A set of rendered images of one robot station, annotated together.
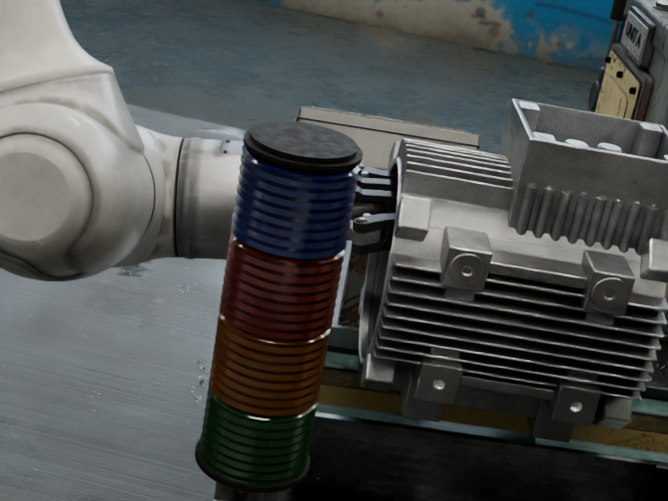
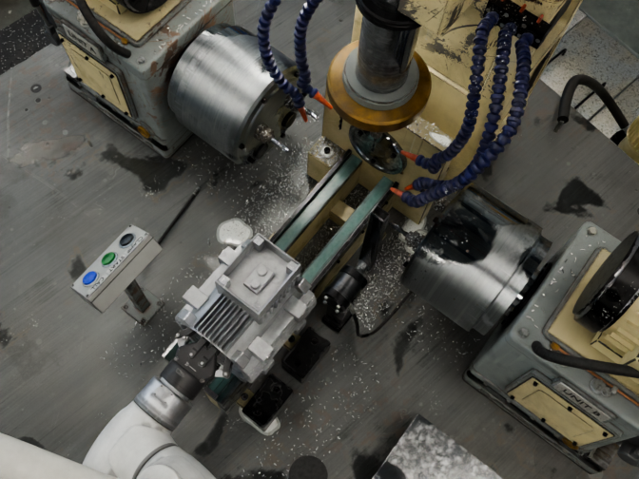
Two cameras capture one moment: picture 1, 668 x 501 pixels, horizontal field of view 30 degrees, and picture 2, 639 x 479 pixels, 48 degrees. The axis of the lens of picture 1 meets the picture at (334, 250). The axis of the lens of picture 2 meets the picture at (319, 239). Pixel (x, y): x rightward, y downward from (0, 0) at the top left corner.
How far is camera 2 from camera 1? 1.12 m
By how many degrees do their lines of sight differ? 56
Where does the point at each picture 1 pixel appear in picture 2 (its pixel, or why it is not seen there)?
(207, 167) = (168, 413)
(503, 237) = (261, 329)
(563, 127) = (232, 267)
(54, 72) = not seen: outside the picture
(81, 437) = not seen: hidden behind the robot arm
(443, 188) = (236, 339)
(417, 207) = (242, 358)
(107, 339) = (61, 385)
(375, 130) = (118, 275)
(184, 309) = (52, 335)
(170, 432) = not seen: hidden behind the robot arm
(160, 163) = (160, 432)
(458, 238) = (259, 352)
